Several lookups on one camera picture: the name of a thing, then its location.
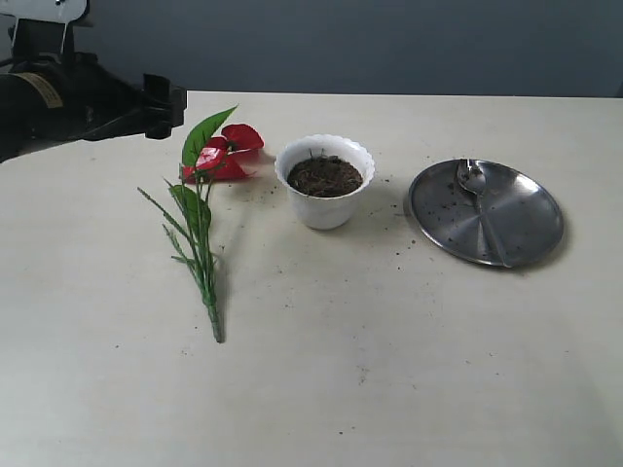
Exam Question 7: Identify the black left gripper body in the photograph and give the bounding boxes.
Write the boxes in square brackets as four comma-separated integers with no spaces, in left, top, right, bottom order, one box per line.
[1,53,143,162]

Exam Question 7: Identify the round stainless steel plate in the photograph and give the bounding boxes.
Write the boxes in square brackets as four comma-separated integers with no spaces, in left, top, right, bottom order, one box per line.
[405,159,565,269]

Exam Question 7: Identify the dark soil in pot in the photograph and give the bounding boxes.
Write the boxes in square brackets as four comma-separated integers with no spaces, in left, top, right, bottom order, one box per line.
[286,156,363,198]

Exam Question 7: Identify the stainless steel spork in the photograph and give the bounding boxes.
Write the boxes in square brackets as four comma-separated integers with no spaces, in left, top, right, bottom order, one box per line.
[456,159,511,269]

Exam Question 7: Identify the artificial red flower stem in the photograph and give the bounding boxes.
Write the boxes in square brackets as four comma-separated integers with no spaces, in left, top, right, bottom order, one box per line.
[138,107,265,343]

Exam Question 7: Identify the white scalloped flower pot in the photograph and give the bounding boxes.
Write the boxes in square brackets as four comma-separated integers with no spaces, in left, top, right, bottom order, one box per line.
[275,134,376,230]

